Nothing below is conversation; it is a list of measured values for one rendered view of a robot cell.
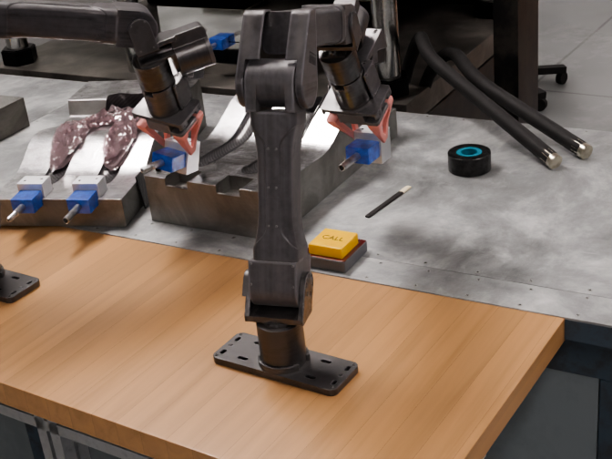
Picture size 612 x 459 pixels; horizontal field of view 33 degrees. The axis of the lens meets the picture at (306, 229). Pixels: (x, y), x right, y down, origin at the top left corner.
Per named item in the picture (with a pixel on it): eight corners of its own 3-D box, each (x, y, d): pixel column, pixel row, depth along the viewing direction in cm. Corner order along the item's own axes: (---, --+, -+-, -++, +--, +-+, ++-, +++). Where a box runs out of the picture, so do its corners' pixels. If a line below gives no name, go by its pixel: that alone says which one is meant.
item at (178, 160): (152, 189, 171) (154, 158, 168) (128, 181, 173) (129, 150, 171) (198, 170, 181) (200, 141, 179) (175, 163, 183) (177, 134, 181)
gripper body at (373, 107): (337, 87, 171) (323, 56, 165) (393, 93, 166) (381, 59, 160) (322, 117, 168) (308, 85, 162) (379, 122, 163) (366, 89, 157)
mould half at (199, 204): (274, 241, 174) (266, 168, 168) (151, 220, 187) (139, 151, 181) (397, 135, 213) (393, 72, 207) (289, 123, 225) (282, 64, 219)
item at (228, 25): (252, 77, 262) (244, 9, 254) (167, 70, 274) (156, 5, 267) (342, 23, 300) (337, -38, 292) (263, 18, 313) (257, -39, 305)
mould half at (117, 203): (127, 227, 185) (116, 170, 181) (-5, 226, 191) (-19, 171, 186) (207, 125, 229) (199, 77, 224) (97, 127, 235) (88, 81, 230)
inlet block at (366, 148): (356, 185, 165) (353, 153, 162) (329, 181, 167) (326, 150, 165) (391, 157, 175) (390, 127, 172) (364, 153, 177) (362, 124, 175)
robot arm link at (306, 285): (249, 262, 140) (235, 283, 135) (311, 267, 137) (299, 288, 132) (255, 302, 142) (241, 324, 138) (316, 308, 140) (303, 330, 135)
